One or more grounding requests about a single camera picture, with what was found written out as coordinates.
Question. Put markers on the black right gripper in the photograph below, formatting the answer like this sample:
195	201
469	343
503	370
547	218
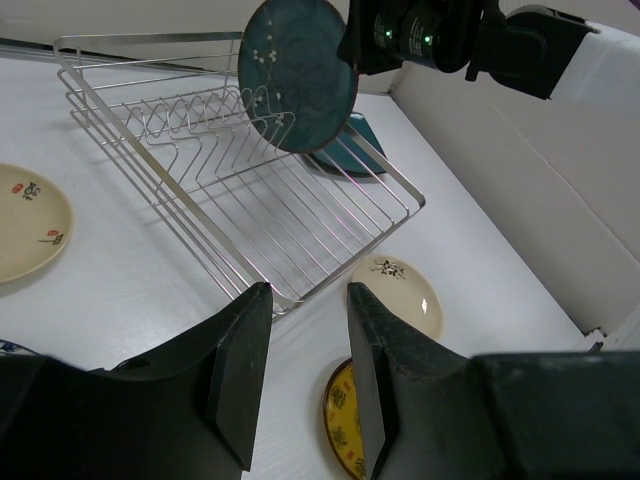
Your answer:
382	35

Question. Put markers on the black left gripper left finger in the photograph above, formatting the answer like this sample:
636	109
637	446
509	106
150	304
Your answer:
186	409

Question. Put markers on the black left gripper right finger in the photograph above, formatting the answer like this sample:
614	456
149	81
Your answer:
427	412

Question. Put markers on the dark teal square plate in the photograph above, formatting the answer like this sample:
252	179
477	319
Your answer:
344	155

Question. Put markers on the teal round blossom plate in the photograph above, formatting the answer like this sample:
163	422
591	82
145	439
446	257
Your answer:
294	88

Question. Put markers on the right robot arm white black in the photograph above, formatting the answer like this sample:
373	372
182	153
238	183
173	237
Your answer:
535	50

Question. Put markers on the gold brown patterned plate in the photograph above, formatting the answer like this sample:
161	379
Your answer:
341	420

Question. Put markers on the glossy cream plate black motif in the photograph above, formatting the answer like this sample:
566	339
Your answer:
403	291

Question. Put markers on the blue white floral plate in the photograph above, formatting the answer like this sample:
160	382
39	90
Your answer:
11	349

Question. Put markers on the cream plate with red marks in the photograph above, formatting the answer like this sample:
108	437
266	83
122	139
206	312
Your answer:
37	221

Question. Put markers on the silver wire dish rack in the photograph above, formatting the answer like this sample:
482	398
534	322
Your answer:
167	111

